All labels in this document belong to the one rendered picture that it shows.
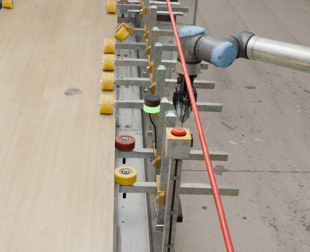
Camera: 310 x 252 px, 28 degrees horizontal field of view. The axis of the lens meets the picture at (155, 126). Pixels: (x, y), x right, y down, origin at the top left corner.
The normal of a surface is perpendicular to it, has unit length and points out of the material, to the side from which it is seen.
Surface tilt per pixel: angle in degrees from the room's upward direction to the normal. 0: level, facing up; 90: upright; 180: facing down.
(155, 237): 0
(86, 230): 0
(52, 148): 0
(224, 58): 90
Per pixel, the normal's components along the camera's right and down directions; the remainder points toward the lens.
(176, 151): 0.05, 0.45
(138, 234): 0.07, -0.89
